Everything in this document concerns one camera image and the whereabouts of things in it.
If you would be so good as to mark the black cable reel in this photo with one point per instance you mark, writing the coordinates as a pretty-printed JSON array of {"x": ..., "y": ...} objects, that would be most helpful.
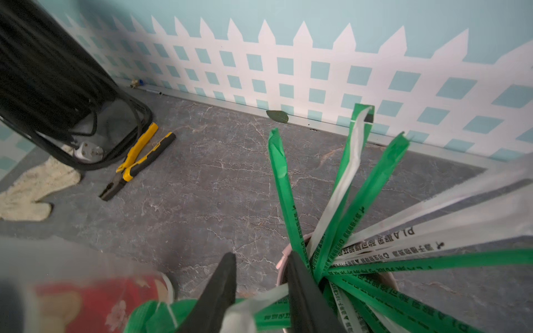
[{"x": 52, "y": 89}]

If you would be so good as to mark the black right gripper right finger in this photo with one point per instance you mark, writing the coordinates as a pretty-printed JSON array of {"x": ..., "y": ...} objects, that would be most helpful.
[{"x": 309, "y": 310}]

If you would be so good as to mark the beige work gloves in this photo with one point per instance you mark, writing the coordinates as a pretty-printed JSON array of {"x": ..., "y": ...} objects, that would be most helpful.
[{"x": 22, "y": 200}]

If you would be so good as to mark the small green leaf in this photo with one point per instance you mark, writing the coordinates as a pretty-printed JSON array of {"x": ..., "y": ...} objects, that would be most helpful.
[{"x": 278, "y": 116}]

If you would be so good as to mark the yellow black pliers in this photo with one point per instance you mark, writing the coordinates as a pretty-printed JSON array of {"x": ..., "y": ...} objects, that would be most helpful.
[{"x": 132, "y": 165}]

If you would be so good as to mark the red cartoon milk tea cup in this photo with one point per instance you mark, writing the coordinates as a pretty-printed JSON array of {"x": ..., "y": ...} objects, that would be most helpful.
[{"x": 99, "y": 305}]

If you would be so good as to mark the green straw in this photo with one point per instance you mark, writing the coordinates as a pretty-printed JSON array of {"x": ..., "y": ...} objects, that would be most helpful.
[{"x": 154, "y": 316}]

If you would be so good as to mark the white straw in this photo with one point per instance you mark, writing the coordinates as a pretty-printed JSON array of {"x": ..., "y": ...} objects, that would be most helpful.
[{"x": 240, "y": 317}]

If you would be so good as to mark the pink straw holder cup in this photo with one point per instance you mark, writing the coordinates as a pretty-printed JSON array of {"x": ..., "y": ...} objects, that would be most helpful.
[{"x": 374, "y": 320}]

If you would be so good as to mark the clear plastic carrier bag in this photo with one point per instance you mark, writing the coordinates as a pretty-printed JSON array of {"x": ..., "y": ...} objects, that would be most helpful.
[{"x": 26, "y": 264}]

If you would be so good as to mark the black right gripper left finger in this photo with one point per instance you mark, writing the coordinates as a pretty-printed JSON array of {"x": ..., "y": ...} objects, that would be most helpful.
[{"x": 218, "y": 295}]

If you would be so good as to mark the green and white straws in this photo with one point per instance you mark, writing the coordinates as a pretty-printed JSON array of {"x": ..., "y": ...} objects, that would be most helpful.
[{"x": 430, "y": 245}]

